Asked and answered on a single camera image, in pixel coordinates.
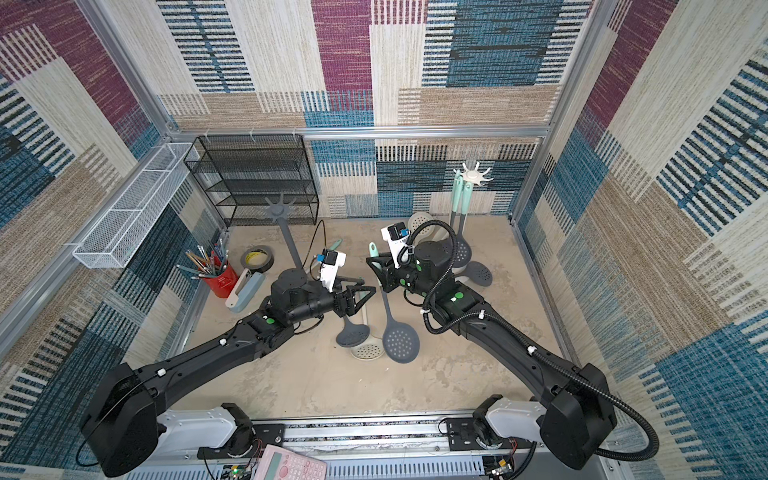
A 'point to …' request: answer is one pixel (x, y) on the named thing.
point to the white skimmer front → (375, 347)
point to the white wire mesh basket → (112, 242)
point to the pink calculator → (278, 463)
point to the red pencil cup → (217, 273)
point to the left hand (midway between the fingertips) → (371, 286)
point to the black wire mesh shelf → (249, 169)
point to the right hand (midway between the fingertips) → (376, 262)
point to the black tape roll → (260, 268)
